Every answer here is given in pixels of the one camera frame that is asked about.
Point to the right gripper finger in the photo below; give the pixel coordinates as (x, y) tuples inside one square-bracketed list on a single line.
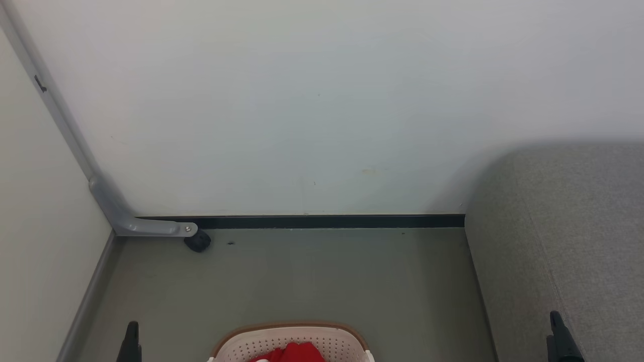
[(564, 342)]

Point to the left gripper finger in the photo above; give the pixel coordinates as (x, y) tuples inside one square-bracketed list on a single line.
[(131, 344)]

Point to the red white garment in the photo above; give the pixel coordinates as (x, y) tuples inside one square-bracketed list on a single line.
[(292, 353)]

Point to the grey fabric sofa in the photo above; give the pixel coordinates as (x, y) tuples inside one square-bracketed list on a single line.
[(558, 251)]

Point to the grey skirting strip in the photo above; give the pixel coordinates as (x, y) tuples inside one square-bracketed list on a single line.
[(85, 306)]

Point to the white perforated laundry basket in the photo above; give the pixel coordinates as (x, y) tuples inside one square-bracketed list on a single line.
[(251, 344)]

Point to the black caster wheel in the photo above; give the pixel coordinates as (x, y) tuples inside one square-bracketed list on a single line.
[(197, 242)]

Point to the black baseboard strip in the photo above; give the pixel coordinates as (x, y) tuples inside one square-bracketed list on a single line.
[(327, 221)]

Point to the grey metal frame leg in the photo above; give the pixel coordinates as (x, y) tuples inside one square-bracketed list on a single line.
[(113, 206)]

